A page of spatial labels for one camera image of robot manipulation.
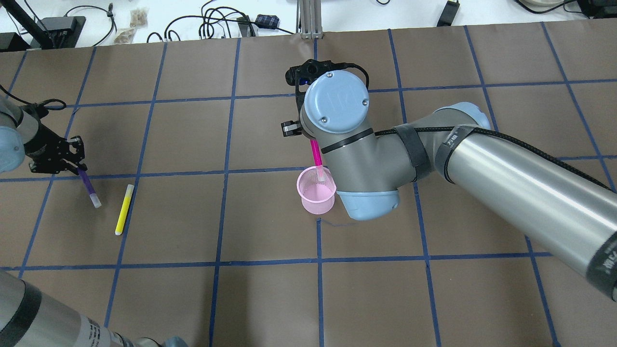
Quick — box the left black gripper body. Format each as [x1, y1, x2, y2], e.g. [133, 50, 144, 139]
[23, 105, 85, 175]

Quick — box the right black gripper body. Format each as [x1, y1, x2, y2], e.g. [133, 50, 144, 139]
[281, 59, 369, 140]

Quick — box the purple pen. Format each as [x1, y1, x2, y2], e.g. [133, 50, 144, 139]
[78, 168, 102, 208]

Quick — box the pink pen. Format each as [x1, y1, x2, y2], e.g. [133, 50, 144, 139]
[310, 139, 326, 182]

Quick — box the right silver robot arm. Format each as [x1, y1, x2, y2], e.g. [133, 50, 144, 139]
[281, 59, 617, 300]

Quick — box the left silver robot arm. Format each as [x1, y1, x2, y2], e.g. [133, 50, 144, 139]
[0, 99, 187, 347]

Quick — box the pink mesh cup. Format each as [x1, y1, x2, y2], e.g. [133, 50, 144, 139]
[296, 166, 337, 215]

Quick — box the yellow pen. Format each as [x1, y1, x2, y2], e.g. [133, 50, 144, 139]
[114, 184, 134, 236]

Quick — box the black device on stand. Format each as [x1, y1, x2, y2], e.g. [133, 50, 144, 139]
[1, 0, 87, 49]

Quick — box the black power adapter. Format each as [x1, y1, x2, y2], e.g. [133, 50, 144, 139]
[436, 0, 460, 27]

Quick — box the aluminium frame post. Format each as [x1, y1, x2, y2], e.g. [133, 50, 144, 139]
[296, 0, 323, 40]

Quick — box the black cable bundle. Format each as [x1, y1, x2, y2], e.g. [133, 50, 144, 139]
[147, 0, 295, 44]

